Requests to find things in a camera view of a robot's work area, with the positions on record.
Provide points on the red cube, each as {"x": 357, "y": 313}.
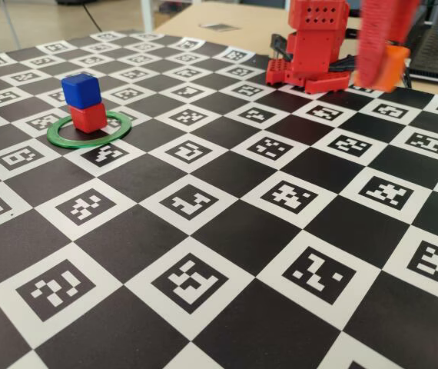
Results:
{"x": 88, "y": 119}

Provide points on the blue cube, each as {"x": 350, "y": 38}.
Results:
{"x": 80, "y": 90}

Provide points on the black white marker checkerboard mat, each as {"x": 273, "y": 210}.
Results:
{"x": 242, "y": 230}

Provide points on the white table leg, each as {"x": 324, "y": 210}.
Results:
{"x": 146, "y": 15}

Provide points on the dark printed paper sheet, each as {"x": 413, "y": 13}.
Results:
{"x": 219, "y": 27}

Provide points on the grey metal chair leg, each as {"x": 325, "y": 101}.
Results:
{"x": 10, "y": 25}

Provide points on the orange cube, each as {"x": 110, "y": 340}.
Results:
{"x": 393, "y": 69}

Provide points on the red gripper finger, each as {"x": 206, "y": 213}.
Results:
{"x": 403, "y": 19}
{"x": 370, "y": 42}

